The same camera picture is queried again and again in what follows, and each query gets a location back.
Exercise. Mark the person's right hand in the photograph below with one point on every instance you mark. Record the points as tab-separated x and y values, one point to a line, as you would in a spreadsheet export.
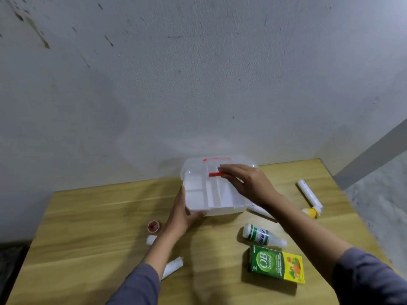
254	185

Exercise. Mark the person's left hand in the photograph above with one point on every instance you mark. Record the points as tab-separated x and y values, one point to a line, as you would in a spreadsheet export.
178	219

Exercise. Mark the person's left thumb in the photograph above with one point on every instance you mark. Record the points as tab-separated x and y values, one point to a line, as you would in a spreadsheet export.
182	200

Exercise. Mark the person's right thumb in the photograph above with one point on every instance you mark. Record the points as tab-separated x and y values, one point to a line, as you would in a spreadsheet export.
233	180

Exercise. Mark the clear plastic first aid box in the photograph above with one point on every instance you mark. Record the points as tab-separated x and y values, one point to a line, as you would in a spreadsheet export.
203	193

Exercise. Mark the person's right forearm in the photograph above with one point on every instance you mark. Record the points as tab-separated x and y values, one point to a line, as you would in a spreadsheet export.
318	241

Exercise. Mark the person's left forearm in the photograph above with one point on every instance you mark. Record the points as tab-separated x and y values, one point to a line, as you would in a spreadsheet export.
152	260

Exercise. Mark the small red round balm tin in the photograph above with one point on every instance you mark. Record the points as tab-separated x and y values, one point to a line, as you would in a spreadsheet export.
154	226

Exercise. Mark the slim white tube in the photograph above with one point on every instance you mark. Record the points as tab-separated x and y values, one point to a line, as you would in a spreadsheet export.
260	211

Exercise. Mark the small white bandage roll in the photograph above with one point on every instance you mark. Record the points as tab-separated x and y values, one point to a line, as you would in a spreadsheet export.
151	240

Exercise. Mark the white bottle with green label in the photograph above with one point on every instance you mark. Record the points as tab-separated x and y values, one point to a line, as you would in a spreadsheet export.
263	236

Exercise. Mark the white ointment tube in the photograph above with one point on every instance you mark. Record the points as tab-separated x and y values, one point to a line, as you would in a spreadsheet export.
172	267

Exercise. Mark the white tube with yellow cap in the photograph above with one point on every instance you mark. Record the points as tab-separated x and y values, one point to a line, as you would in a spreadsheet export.
310	197

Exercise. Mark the green and yellow medicine box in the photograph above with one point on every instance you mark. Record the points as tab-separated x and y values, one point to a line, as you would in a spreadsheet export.
276	264

